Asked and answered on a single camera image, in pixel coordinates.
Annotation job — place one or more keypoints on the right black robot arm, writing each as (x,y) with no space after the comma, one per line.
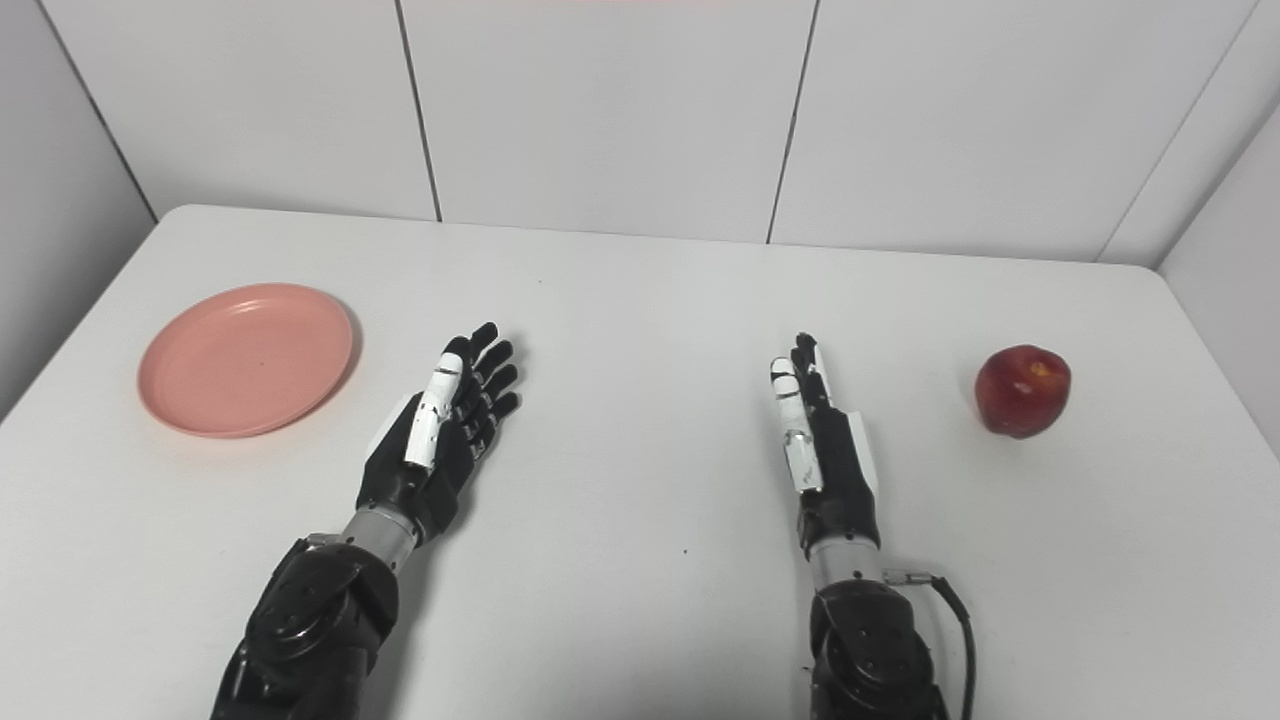
(870,640)

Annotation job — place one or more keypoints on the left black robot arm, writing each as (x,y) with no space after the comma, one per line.
(320,620)

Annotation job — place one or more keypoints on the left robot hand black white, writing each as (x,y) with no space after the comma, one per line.
(440,450)

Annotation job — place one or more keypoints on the pink plate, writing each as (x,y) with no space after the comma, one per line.
(246,360)

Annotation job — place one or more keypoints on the red apple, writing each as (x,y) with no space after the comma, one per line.
(1022,390)

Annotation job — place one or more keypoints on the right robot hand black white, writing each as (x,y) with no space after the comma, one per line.
(835,470)

